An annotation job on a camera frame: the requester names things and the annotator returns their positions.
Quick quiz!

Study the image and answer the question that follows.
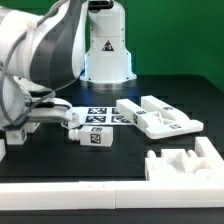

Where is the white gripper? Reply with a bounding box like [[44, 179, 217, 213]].
[[24, 98, 73, 123]]

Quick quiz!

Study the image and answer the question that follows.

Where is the white chair seat block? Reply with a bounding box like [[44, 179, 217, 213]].
[[145, 149, 214, 182]]

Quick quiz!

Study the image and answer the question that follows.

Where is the flat white tagged plate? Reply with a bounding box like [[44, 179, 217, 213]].
[[73, 107, 130, 125]]

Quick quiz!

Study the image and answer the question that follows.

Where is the small white cube block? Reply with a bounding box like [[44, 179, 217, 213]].
[[6, 128, 27, 145]]

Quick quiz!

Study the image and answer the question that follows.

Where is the white fence piece left edge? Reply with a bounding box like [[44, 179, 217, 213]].
[[0, 139, 6, 162]]

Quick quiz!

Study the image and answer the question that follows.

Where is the white front fence bar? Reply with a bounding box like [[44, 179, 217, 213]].
[[0, 181, 224, 211]]

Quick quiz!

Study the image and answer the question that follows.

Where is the white fence bar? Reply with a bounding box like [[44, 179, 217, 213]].
[[0, 181, 224, 211], [195, 137, 224, 182]]

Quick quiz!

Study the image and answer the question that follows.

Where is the white right fence bar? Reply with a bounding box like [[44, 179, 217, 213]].
[[195, 137, 224, 182]]

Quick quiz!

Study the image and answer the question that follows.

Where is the white chair back frame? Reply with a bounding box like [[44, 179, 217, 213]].
[[116, 95, 204, 140]]

